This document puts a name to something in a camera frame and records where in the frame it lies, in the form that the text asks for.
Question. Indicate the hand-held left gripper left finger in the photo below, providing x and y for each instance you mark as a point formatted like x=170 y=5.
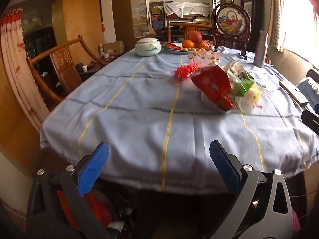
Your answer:
x=93 y=166

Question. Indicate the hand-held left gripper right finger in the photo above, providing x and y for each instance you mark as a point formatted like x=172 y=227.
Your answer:
x=224 y=166

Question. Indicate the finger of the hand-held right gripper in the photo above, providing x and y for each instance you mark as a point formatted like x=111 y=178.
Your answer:
x=311 y=123

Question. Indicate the yellow foam net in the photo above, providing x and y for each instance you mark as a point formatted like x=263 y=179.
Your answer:
x=254 y=95

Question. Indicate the clear plastic cup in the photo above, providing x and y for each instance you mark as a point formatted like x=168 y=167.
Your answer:
x=245 y=105

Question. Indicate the light blue cloth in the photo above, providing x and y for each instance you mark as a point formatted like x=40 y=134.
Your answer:
x=307 y=89

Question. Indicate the blue-grey striped tablecloth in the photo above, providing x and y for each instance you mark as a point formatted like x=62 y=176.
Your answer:
x=124 y=104

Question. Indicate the red foil bag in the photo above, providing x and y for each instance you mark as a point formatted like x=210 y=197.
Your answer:
x=214 y=87

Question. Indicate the green white packaging bag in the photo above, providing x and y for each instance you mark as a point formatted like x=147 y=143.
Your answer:
x=240 y=79

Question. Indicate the silver metal bottle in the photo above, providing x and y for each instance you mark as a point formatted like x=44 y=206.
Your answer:
x=260 y=52

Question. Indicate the small white cup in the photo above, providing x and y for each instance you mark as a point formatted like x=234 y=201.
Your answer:
x=84 y=68

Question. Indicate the dark wooden low cabinet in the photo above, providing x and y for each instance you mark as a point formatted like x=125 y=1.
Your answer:
x=97 y=64

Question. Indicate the red mesh ribbon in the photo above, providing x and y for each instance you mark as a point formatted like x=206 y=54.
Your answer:
x=185 y=71

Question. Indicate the carved wooden armchair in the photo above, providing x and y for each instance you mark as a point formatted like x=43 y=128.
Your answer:
x=64 y=64

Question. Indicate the pink transparent wrapper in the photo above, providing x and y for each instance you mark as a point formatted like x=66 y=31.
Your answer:
x=203 y=59

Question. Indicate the striped window curtain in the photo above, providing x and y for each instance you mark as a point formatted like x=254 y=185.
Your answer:
x=277 y=17

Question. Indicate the large cardboard box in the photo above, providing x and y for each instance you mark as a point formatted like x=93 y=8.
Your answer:
x=114 y=47

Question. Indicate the red net wrapped fruit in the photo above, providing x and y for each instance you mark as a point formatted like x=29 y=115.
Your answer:
x=204 y=46

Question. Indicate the white fruit plate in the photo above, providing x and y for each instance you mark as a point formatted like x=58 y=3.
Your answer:
x=174 y=50

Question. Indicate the orange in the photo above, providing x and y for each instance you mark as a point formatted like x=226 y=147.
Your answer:
x=188 y=44

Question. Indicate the pink floral curtain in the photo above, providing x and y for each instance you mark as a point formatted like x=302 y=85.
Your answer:
x=17 y=62

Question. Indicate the round embroidered table screen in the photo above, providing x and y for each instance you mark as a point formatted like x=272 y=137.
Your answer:
x=231 y=20

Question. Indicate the white ceramic lidded jar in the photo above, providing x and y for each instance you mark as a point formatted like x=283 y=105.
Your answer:
x=147 y=47

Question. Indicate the red snack packets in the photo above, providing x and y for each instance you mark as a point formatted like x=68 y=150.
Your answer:
x=170 y=45

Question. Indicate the red apple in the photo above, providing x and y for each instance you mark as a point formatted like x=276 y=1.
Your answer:
x=195 y=36

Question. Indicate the wooden chair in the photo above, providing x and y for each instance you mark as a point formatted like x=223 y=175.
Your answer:
x=189 y=26

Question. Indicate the plywood wardrobe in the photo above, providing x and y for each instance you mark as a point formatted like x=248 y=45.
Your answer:
x=79 y=22

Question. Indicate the tall wooden glass cabinet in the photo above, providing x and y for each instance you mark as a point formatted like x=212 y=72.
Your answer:
x=122 y=17

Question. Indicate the white dust sheet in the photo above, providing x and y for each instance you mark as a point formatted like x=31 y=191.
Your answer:
x=187 y=8

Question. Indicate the cluttered storage shelf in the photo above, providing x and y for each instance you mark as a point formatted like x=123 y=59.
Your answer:
x=157 y=15

